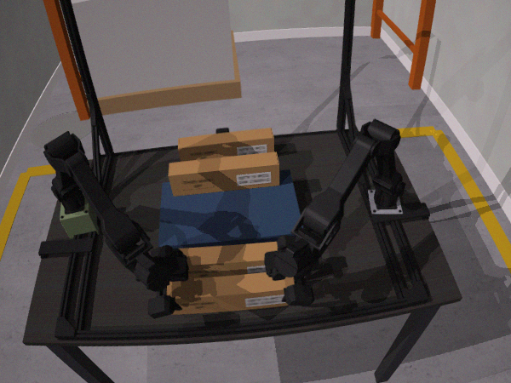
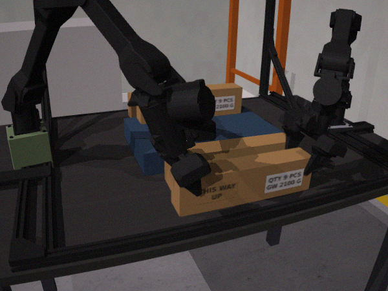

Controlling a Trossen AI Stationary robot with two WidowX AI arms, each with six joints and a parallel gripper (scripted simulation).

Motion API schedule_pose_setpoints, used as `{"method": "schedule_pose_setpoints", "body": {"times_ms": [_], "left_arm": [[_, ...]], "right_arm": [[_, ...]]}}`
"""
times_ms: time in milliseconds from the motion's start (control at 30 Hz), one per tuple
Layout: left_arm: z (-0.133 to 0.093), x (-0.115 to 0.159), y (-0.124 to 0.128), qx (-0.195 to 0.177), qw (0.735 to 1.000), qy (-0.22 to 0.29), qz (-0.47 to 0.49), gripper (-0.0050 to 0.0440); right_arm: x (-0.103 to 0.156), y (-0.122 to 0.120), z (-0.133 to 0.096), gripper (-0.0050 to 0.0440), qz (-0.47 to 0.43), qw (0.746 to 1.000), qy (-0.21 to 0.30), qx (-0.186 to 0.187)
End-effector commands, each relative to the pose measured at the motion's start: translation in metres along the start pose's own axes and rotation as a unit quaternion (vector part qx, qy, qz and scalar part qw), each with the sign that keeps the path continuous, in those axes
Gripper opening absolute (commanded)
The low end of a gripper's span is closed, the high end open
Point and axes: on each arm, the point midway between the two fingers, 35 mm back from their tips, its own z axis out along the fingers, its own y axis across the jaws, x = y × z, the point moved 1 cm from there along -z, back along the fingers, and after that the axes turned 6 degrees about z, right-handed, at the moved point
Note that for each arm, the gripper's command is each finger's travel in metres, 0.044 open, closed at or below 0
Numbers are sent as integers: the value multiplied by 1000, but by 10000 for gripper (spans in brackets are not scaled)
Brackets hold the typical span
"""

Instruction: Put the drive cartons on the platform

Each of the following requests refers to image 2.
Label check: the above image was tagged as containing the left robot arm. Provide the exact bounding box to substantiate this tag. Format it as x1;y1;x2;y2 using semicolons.
283;8;362;134

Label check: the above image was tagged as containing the brown cardboard carton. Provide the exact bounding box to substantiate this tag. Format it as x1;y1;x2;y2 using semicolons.
171;147;312;217
164;133;286;189
136;83;243;124
127;92;136;118

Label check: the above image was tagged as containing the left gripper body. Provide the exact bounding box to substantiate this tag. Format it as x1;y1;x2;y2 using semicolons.
297;100;347;158

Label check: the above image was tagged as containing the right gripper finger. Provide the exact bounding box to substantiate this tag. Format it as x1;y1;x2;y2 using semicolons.
157;150;179;167
185;179;202;197

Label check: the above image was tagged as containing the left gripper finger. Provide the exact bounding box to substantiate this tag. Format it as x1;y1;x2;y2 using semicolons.
282;125;305;149
303;145;337;175

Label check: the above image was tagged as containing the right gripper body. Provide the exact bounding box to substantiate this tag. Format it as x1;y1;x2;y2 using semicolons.
149;121;211;188

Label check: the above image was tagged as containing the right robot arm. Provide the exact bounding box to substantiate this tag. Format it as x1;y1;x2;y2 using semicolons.
1;0;216;148

